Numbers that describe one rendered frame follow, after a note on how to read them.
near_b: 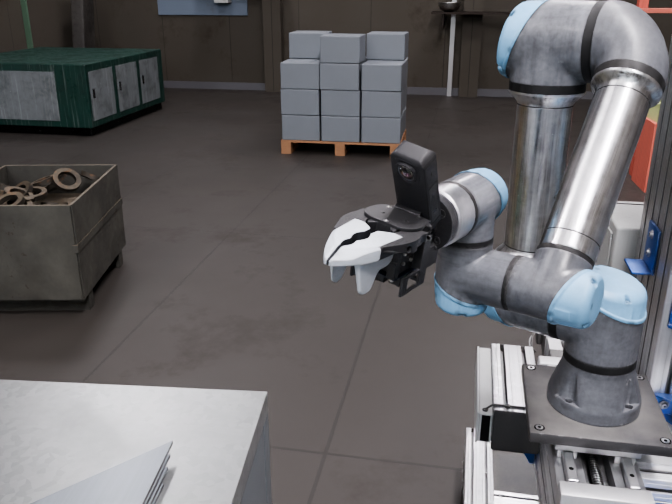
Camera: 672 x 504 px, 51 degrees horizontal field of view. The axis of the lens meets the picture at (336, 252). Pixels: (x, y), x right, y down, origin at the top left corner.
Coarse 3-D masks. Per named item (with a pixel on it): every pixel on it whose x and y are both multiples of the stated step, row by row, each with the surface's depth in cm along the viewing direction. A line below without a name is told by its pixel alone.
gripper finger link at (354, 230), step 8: (344, 224) 75; (352, 224) 75; (360, 224) 75; (336, 232) 73; (344, 232) 73; (352, 232) 73; (360, 232) 74; (368, 232) 75; (328, 240) 72; (336, 240) 71; (344, 240) 71; (352, 240) 73; (328, 248) 70; (336, 248) 70; (328, 256) 69; (336, 272) 75; (336, 280) 75
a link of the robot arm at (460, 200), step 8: (440, 184) 87; (448, 184) 87; (440, 192) 84; (448, 192) 85; (456, 192) 85; (464, 192) 86; (448, 200) 84; (456, 200) 84; (464, 200) 85; (456, 208) 84; (464, 208) 85; (472, 208) 86; (464, 216) 84; (472, 216) 86; (464, 224) 85; (472, 224) 87; (456, 232) 84; (464, 232) 86; (456, 240) 86
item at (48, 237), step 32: (0, 192) 389; (32, 192) 404; (64, 192) 447; (96, 192) 401; (0, 224) 363; (32, 224) 364; (64, 224) 364; (96, 224) 400; (0, 256) 370; (32, 256) 370; (64, 256) 370; (96, 256) 400; (0, 288) 376; (32, 288) 377; (64, 288) 377
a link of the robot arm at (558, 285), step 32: (608, 0) 99; (608, 32) 96; (640, 32) 94; (608, 64) 95; (640, 64) 93; (608, 96) 94; (640, 96) 93; (608, 128) 92; (640, 128) 93; (576, 160) 92; (608, 160) 90; (576, 192) 90; (608, 192) 90; (576, 224) 88; (608, 224) 91; (544, 256) 88; (576, 256) 87; (512, 288) 89; (544, 288) 86; (576, 288) 84; (544, 320) 89; (576, 320) 85
